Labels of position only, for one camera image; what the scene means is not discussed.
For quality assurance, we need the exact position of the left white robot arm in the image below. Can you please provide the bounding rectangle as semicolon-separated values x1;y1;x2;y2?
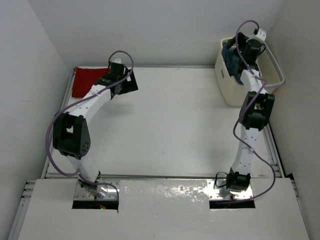
52;58;138;195

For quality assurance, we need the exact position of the blue t shirt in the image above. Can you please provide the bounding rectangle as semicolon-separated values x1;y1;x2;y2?
222;42;262;85

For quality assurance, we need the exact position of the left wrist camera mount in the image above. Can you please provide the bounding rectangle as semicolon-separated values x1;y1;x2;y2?
111;58;122;64

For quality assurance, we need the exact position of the red t shirt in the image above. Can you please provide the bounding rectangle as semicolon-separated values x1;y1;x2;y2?
71;67;109;99

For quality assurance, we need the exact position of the reflective foil panel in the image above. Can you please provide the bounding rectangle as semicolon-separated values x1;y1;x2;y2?
119;179;209;213

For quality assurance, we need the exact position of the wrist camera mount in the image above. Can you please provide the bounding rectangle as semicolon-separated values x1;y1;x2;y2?
111;58;122;64
254;28;267;42

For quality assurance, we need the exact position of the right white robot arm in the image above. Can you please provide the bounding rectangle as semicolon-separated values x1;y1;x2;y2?
222;32;275;192

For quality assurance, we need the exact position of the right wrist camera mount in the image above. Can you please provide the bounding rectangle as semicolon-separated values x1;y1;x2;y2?
254;28;267;42

